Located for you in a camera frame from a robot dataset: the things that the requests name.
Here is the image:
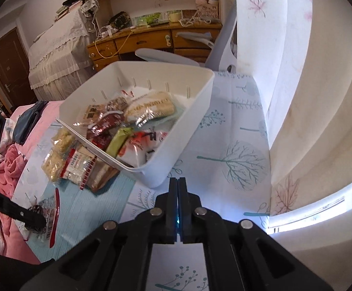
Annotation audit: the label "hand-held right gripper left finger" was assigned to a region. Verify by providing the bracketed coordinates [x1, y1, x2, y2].
[20, 177, 178, 291]

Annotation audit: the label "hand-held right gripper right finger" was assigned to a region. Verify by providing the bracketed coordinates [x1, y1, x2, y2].
[178, 177, 334, 291]

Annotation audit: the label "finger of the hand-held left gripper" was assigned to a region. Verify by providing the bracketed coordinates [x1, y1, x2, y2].
[10, 205, 47, 230]

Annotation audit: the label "red edged clear snack packet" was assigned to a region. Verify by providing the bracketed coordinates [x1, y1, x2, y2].
[27, 188, 63, 247]

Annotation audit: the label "white plastic bin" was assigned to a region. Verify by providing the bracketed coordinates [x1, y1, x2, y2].
[55, 61, 215, 188]

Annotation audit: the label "mountain print bread packet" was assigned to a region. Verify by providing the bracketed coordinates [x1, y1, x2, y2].
[124, 91, 176, 128]

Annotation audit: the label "pink blanket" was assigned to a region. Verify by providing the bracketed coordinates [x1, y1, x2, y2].
[0, 100, 61, 264]

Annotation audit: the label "red white snack packet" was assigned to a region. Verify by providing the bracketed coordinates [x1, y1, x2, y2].
[60, 147, 97, 190]

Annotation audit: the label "teal striped mat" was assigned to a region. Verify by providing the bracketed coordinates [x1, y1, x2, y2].
[55, 170, 140, 246]

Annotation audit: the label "yellow cracker packet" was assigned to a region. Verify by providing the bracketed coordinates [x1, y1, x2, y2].
[42, 127, 76, 184]

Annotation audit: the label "red white clear packet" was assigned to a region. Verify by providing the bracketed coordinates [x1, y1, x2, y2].
[118, 130, 169, 167]

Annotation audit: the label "brown snack packet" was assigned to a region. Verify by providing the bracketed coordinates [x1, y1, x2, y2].
[86, 161, 120, 192]

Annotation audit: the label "dark blue bag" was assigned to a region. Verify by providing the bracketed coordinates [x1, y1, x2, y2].
[12, 100, 49, 145]

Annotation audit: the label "tree print tablecloth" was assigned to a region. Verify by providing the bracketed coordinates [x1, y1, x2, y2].
[12, 71, 274, 291]

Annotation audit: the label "green snack packet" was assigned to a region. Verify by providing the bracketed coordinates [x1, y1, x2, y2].
[106, 127, 134, 158]

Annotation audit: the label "small red snack packet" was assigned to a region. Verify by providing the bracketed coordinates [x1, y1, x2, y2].
[91, 133, 116, 150]

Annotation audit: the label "dark red snack packet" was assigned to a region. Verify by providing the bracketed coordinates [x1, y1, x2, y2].
[86, 112, 125, 135]

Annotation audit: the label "brown cake packet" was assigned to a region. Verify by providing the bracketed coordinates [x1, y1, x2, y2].
[106, 96, 129, 113]

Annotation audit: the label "brown wooden door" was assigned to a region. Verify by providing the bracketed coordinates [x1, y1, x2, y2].
[0, 27, 31, 114]

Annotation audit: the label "white lace covered cabinet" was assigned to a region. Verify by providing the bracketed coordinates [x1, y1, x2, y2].
[27, 9, 96, 102]

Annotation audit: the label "grey office chair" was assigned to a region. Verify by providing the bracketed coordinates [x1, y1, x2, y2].
[135, 6, 239, 73]

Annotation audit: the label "wooden desk with drawers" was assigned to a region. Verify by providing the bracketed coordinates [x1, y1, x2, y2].
[86, 21, 225, 73]

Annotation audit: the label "leaf print curtain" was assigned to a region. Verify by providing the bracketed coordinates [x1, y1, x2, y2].
[234, 0, 352, 267]

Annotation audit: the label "green packets on desk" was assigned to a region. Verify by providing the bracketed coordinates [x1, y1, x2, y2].
[132, 13, 164, 27]

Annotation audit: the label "stack of books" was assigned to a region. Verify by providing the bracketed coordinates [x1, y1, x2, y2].
[54, 0, 82, 22]

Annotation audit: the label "black pouch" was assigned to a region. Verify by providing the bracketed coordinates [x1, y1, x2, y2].
[108, 11, 131, 31]

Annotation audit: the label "white printed box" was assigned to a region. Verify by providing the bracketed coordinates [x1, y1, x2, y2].
[195, 1, 219, 20]

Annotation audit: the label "patterned cloth bag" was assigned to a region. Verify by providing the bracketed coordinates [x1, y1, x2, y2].
[80, 0, 99, 17]

